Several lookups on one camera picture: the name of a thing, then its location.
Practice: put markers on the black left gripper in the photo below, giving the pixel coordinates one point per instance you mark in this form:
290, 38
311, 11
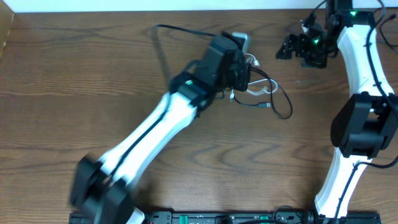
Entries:
244, 74

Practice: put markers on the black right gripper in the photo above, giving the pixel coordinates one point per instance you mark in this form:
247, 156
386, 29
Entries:
301, 39

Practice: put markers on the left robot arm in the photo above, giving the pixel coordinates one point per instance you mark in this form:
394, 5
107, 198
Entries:
102, 187

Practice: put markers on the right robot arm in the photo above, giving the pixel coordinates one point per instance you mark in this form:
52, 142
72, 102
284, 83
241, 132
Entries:
367, 122

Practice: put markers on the cardboard box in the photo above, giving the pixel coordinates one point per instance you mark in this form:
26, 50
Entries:
6, 20

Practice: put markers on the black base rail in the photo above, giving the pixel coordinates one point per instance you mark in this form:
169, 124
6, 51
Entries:
283, 214

